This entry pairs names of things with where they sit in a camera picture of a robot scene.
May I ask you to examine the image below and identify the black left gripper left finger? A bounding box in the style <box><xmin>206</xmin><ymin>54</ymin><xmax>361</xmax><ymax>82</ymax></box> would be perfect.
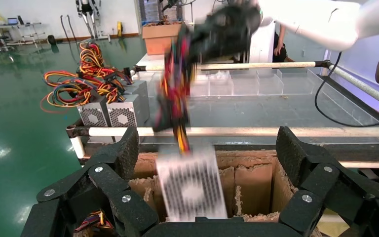
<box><xmin>36</xmin><ymin>126</ymin><xmax>159</xmax><ymax>237</ymax></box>

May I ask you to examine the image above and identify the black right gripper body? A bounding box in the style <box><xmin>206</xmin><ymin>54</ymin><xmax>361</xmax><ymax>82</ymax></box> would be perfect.
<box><xmin>189</xmin><ymin>3</ymin><xmax>262</xmax><ymax>63</ymax></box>

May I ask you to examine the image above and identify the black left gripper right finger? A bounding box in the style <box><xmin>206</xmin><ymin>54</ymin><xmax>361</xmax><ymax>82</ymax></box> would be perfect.
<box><xmin>276</xmin><ymin>126</ymin><xmax>379</xmax><ymax>236</ymax></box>

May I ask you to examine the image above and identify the worn brown divided cardboard box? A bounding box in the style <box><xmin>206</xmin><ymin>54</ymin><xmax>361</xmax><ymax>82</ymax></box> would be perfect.
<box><xmin>73</xmin><ymin>149</ymin><xmax>323</xmax><ymax>237</ymax></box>

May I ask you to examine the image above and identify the person in black shirt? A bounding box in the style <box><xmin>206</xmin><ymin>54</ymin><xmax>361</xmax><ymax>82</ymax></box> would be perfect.
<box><xmin>272</xmin><ymin>23</ymin><xmax>296</xmax><ymax>63</ymax></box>

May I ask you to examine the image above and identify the clear acrylic divided tray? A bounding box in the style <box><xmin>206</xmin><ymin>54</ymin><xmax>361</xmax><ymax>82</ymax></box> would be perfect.
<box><xmin>134</xmin><ymin>69</ymin><xmax>379</xmax><ymax>145</ymax></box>

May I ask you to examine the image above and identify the orange closed cardboard box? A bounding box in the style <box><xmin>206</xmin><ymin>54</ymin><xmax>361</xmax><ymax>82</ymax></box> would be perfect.
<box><xmin>142</xmin><ymin>21</ymin><xmax>184</xmax><ymax>56</ymax></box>

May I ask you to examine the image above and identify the yellow plastic bag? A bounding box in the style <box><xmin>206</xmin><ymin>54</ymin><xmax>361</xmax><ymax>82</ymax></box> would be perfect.
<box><xmin>317</xmin><ymin>214</ymin><xmax>352</xmax><ymax>237</ymax></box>

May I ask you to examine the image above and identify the white black humanoid robot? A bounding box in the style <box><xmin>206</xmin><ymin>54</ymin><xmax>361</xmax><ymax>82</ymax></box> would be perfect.
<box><xmin>75</xmin><ymin>0</ymin><xmax>101</xmax><ymax>40</ymax></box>

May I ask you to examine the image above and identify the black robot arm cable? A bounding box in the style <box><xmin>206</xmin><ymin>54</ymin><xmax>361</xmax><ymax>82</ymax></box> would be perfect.
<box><xmin>313</xmin><ymin>51</ymin><xmax>379</xmax><ymax>128</ymax></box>

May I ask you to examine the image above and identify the metal frame desk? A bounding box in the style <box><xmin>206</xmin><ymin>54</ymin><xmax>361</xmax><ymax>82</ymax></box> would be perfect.
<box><xmin>0</xmin><ymin>22</ymin><xmax>44</xmax><ymax>53</ymax></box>

